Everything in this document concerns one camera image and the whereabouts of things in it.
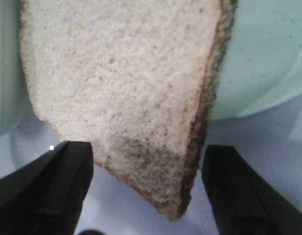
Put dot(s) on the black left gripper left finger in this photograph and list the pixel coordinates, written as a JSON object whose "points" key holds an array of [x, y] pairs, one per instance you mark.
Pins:
{"points": [[45, 197]]}

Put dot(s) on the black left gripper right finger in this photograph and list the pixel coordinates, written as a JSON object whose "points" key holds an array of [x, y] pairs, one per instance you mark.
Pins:
{"points": [[242, 202]]}

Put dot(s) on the bread slice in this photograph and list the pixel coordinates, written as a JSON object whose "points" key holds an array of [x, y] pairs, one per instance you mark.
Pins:
{"points": [[135, 78]]}

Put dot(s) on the mint green round plate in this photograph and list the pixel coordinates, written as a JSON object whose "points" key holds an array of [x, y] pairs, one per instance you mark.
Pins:
{"points": [[262, 67]]}

